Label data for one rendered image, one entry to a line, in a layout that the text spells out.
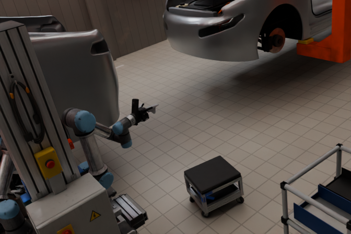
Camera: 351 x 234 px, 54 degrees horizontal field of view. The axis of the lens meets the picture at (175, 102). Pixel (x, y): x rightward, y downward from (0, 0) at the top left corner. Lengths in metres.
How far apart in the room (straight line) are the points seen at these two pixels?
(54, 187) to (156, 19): 6.97
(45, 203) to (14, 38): 0.77
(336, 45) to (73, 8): 5.06
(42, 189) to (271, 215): 2.00
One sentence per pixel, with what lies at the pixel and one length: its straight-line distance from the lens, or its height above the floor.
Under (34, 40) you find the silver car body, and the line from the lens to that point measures 2.99.
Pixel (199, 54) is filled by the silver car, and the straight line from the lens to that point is 4.46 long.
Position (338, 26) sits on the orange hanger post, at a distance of 4.54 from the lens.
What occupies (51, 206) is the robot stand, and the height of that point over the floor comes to 1.23.
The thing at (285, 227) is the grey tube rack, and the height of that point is 0.70.
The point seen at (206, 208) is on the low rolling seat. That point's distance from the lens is 3.06.
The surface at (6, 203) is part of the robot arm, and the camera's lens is 2.28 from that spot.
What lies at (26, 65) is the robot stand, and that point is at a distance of 1.62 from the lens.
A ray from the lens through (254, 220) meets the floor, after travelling 3.13.
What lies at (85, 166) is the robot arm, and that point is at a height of 1.05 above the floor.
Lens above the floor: 2.25
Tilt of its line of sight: 25 degrees down
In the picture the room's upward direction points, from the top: 11 degrees counter-clockwise
